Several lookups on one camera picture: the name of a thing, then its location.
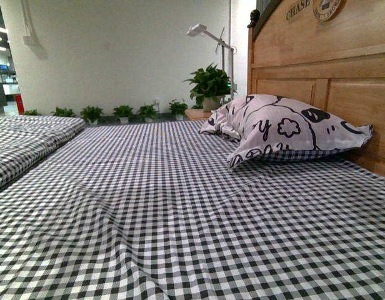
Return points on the far wooden nightstand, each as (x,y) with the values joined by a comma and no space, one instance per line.
(197,114)

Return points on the small potted plant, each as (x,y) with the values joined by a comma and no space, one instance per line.
(177,109)
(33,112)
(63,112)
(148,113)
(123,113)
(92,114)

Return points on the large potted green plant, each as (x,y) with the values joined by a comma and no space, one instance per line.
(209,84)

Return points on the cartoon print white pillow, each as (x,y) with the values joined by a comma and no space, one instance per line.
(278,128)

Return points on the black white checkered bedsheet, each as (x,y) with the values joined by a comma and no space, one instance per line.
(151,211)

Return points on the wooden bed headboard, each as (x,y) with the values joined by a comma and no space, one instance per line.
(337,65)

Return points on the folded checkered quilt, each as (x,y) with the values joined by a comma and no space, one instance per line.
(24,140)

